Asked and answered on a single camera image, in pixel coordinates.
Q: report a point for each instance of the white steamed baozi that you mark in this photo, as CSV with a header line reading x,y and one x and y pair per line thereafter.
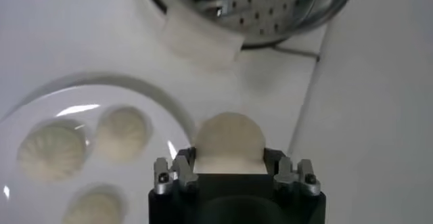
x,y
52,152
230,137
121,132
94,208

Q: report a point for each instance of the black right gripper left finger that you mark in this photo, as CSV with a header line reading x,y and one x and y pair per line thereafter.
x,y
165,178

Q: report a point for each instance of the white round plate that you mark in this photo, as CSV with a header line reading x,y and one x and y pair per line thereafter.
x,y
142,178

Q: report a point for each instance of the steel perforated steamer basket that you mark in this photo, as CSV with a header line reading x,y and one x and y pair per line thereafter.
x,y
270,5

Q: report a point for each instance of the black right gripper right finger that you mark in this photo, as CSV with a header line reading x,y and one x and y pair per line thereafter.
x,y
308,179

